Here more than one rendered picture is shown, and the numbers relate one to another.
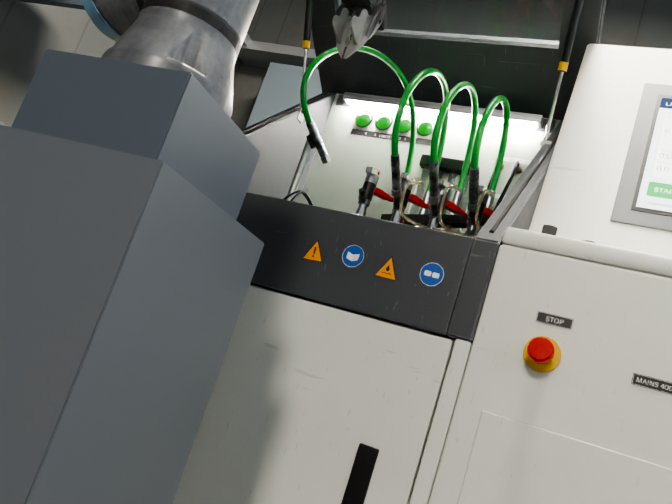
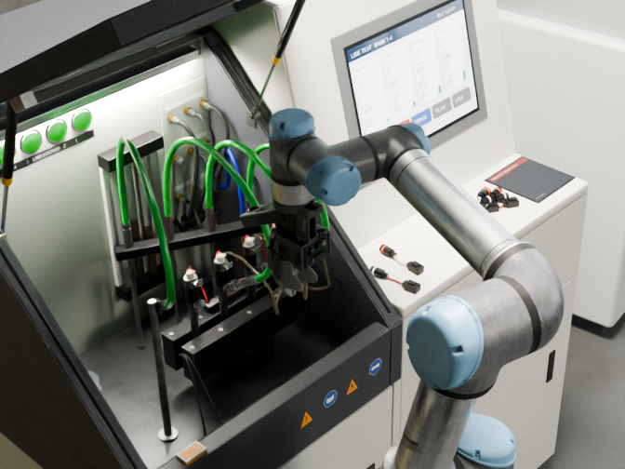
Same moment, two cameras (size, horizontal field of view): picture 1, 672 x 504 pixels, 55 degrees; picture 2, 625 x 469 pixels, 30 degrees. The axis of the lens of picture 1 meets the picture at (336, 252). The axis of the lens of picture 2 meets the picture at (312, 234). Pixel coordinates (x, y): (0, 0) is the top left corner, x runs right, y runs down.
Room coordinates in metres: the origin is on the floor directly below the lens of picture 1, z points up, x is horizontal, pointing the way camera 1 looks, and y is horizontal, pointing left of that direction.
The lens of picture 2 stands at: (0.45, 1.66, 2.46)
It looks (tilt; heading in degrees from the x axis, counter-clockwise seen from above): 34 degrees down; 290
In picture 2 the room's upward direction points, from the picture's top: 1 degrees counter-clockwise
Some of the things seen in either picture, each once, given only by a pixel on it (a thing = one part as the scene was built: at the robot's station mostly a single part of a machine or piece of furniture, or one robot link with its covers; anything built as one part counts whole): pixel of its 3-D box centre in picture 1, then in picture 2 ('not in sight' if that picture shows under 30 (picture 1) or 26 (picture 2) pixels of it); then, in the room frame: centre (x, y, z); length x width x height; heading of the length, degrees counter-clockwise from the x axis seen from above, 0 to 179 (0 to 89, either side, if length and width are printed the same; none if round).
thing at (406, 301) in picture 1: (291, 248); (278, 427); (1.12, 0.08, 0.87); 0.62 x 0.04 x 0.16; 65
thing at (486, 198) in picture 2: not in sight; (474, 206); (0.89, -0.63, 1.01); 0.23 x 0.11 x 0.06; 65
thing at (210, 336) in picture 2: not in sight; (240, 334); (1.28, -0.13, 0.91); 0.34 x 0.10 x 0.15; 65
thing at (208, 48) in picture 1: (177, 65); not in sight; (0.69, 0.24, 0.95); 0.15 x 0.15 x 0.10
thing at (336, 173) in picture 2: not in sight; (333, 169); (0.97, 0.15, 1.53); 0.11 x 0.11 x 0.08; 50
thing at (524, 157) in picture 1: (506, 203); (192, 151); (1.47, -0.35, 1.20); 0.13 x 0.03 x 0.31; 65
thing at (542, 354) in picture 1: (541, 351); not in sight; (0.89, -0.32, 0.80); 0.05 x 0.04 x 0.05; 65
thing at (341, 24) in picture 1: (339, 29); (291, 281); (1.06, 0.12, 1.27); 0.06 x 0.03 x 0.09; 155
